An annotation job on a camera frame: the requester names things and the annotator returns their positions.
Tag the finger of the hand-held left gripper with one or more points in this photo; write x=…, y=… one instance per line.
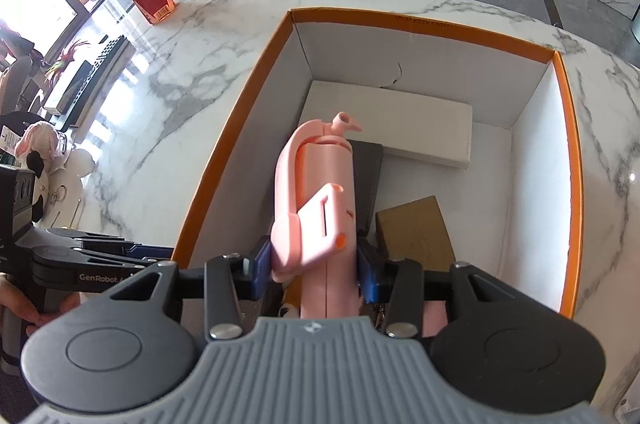
x=90, y=276
x=155, y=252

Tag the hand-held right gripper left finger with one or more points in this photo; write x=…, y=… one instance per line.
x=262, y=266

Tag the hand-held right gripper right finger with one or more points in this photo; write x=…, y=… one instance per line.
x=369, y=271

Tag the small brown cardboard box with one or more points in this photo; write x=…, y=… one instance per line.
x=415, y=229

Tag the pink pouch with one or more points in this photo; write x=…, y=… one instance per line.
x=435, y=319

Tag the dark grey box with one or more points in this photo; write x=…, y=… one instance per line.
x=367, y=184

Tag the orange cardboard box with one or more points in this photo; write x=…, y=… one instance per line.
x=425, y=69

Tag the person's left hand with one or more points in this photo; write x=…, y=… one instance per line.
x=17, y=304

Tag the pink striped plush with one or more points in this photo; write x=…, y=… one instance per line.
x=37, y=141

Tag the white cow plush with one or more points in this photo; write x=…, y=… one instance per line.
x=75, y=166

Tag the red feather toy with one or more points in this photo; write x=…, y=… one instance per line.
x=67, y=59

